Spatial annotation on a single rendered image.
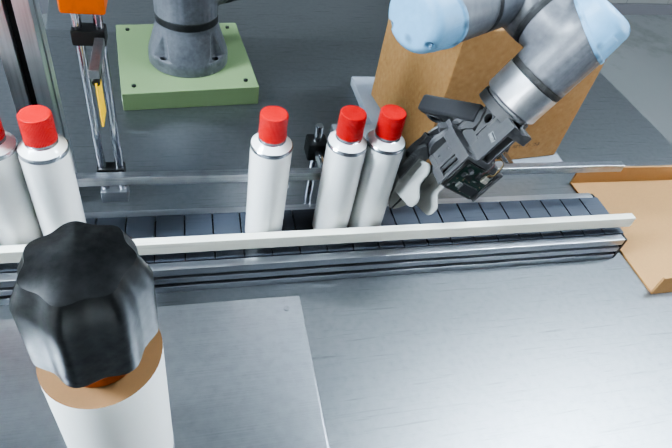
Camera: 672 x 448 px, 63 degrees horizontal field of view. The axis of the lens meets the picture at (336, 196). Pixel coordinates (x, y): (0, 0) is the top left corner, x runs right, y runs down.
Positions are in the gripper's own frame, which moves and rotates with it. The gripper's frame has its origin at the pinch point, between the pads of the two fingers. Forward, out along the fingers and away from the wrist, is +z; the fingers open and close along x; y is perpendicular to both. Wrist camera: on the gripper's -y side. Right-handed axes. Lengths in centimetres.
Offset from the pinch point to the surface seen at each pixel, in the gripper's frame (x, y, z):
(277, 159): -20.9, 3.0, 0.3
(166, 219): -24.8, -2.8, 20.6
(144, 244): -28.6, 4.6, 18.7
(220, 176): -22.5, -2.6, 10.0
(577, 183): 42.3, -11.9, -12.8
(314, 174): -11.4, -2.6, 3.7
